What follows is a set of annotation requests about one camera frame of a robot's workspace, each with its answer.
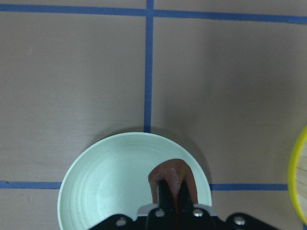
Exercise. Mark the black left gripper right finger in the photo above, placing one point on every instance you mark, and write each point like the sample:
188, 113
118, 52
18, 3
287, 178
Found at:
201, 217

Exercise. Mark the light green plate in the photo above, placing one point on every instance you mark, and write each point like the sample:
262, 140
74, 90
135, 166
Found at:
111, 177

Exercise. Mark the yellow bamboo steamer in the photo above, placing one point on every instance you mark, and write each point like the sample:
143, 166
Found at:
297, 176

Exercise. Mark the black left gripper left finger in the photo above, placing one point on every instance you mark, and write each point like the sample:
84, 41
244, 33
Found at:
159, 216

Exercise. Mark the brown bun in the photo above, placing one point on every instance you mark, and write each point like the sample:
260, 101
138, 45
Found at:
174, 172

